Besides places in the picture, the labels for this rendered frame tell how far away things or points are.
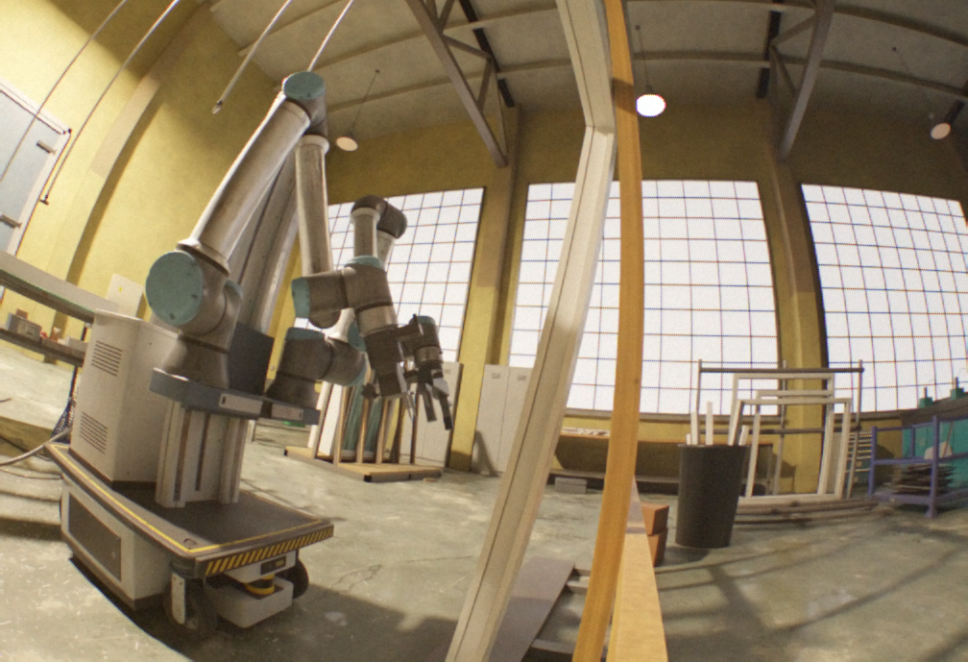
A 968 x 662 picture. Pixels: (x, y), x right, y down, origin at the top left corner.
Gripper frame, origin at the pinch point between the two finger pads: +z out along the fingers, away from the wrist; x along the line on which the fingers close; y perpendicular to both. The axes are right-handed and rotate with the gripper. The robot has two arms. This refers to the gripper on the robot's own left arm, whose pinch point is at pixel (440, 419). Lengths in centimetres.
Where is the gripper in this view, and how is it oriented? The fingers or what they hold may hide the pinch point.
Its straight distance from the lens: 123.1
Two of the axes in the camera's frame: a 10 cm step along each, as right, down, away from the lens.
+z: 2.2, 8.3, -5.1
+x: 2.9, 4.4, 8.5
